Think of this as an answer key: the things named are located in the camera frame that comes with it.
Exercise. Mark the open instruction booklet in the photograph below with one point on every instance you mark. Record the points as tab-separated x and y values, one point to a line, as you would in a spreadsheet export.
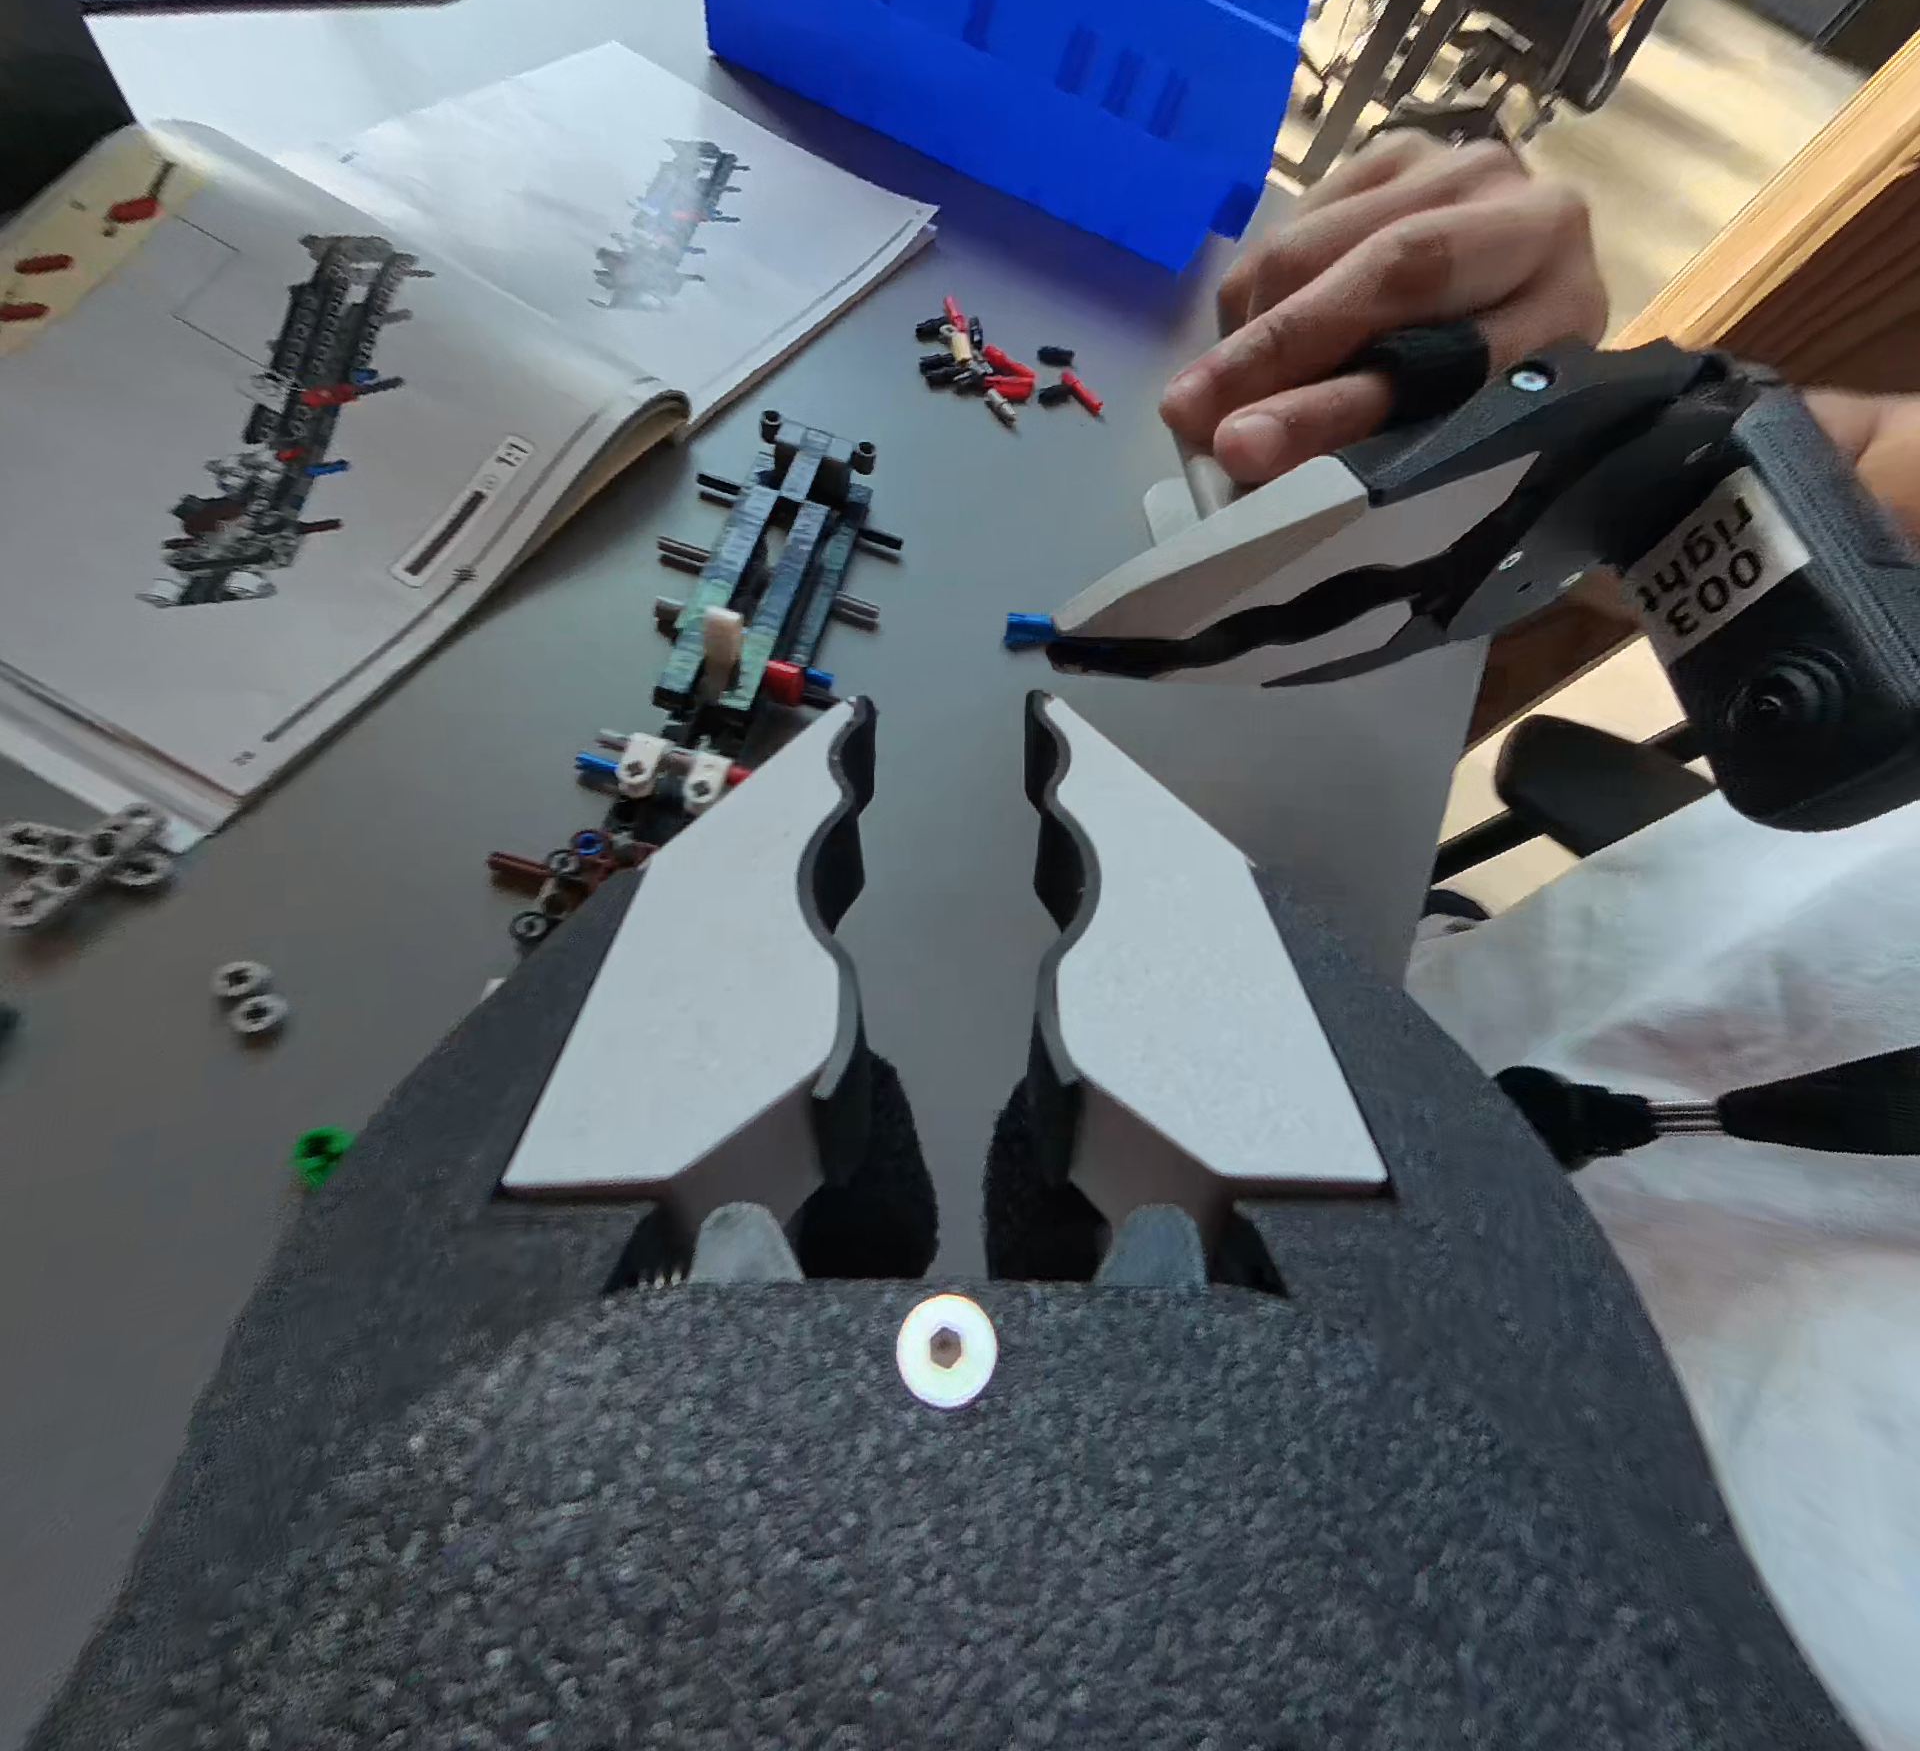
374	357

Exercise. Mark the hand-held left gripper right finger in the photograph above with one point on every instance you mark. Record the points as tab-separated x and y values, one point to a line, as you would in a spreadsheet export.
1201	987

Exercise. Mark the small grey toy connector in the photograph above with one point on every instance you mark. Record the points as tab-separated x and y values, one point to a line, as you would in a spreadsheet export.
260	1017
237	983

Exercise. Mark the blue plastic bin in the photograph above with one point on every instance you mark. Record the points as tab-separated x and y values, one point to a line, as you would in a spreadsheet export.
990	27

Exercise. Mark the small green toy piece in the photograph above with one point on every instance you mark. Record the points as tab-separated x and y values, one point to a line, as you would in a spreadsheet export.
320	1154

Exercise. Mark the small blue toy pin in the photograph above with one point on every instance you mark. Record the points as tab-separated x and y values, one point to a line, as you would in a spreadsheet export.
1024	631

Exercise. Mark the grey toy brick beams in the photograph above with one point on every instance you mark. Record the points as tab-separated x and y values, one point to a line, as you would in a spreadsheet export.
91	859

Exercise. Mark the person's right forearm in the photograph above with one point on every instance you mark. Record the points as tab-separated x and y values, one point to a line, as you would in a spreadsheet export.
1875	439

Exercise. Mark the heap of small toy pins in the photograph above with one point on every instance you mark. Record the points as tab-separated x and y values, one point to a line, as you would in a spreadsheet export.
999	365

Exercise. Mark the black office chair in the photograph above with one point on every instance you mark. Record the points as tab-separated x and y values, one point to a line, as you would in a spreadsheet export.
1591	777

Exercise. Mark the person's right hand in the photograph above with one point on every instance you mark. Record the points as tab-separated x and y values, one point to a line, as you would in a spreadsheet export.
1394	251

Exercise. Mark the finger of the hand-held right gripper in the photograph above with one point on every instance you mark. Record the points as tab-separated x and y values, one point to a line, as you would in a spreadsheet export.
1244	553
1329	645

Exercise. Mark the loose dark toy pins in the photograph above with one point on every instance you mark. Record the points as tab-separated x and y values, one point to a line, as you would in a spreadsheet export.
578	875

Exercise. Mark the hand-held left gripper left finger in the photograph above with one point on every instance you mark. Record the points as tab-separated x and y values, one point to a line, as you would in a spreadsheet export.
705	973

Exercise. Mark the wooden desk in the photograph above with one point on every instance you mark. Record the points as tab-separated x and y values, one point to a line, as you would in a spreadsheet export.
1785	237

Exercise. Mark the dark toy brick model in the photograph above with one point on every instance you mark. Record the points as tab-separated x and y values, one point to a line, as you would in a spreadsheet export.
780	567

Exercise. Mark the person's white clothing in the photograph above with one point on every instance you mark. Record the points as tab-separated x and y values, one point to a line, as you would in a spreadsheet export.
1725	973

